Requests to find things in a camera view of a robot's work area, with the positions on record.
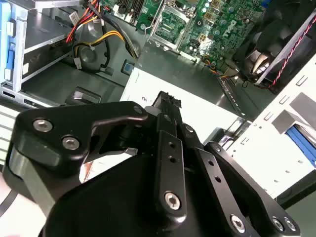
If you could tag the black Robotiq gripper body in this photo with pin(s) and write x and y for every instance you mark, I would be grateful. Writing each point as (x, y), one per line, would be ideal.
(111, 209)

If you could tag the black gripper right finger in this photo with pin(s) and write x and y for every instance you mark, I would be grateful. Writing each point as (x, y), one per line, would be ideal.
(223, 192)

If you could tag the hard disk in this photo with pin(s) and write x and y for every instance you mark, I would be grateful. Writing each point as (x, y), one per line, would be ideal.
(304, 145)

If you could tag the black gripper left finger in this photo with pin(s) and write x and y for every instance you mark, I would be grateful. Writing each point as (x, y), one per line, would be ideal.
(74, 118)

